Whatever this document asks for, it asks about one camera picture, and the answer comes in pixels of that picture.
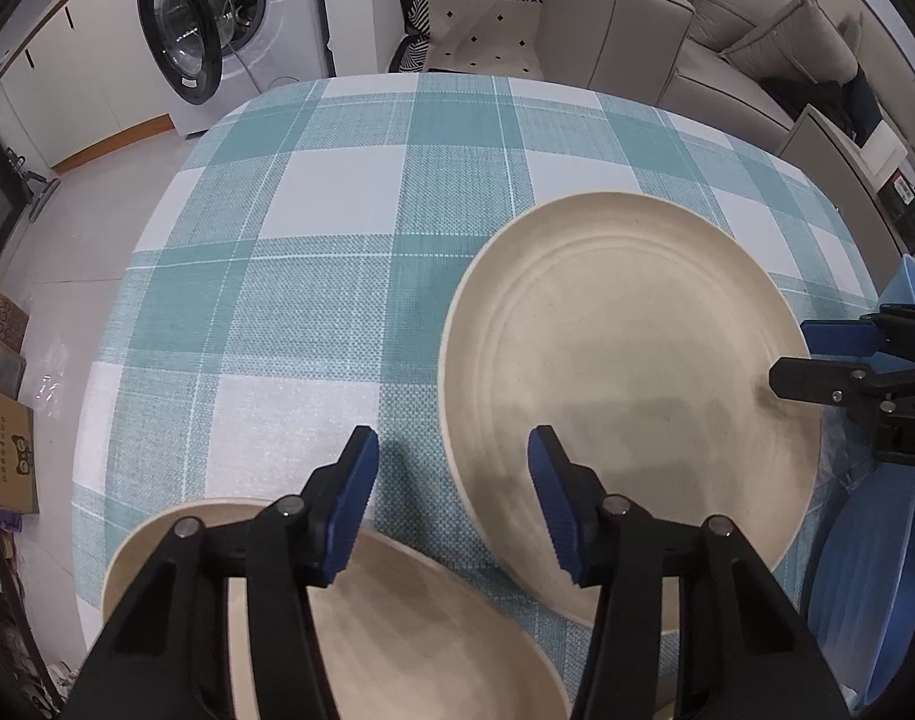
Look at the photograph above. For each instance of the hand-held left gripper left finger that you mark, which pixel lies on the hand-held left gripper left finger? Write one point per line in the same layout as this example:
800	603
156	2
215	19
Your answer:
348	517

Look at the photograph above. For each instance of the grey sofa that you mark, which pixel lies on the grey sofa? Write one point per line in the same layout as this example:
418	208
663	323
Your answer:
630	30

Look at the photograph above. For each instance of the patterned cardboard box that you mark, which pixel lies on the patterned cardboard box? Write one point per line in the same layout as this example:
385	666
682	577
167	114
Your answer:
0	311

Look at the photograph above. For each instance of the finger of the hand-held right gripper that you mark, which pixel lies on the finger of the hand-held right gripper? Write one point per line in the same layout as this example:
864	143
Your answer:
810	381
840	337

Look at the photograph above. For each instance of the dark clothing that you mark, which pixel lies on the dark clothing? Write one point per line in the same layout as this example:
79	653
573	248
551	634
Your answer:
825	101

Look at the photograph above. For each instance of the black box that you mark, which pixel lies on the black box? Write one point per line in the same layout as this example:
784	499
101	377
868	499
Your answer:
907	210

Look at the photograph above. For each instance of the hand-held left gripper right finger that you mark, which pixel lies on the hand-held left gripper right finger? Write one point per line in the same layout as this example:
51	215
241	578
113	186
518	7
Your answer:
562	517

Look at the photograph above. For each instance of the cream round plate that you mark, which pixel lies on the cream round plate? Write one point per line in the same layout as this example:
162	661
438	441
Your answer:
637	360
427	652

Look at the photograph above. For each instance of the grey side cabinet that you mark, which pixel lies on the grey side cabinet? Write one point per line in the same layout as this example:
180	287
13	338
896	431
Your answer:
825	157

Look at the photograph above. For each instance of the white kitchen cabinets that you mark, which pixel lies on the white kitchen cabinets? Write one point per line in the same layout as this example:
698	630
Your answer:
67	82

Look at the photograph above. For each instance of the teal plaid tablecloth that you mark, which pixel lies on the teal plaid tablecloth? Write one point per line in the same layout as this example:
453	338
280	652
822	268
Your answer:
315	240

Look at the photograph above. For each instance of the white washing machine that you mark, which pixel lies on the white washing machine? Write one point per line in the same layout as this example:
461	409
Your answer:
292	30

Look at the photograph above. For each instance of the white box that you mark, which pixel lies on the white box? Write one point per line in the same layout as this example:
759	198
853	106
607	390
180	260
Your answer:
885	146

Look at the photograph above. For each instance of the brown cardboard box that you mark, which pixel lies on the brown cardboard box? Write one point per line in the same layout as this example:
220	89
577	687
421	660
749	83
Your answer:
3	450

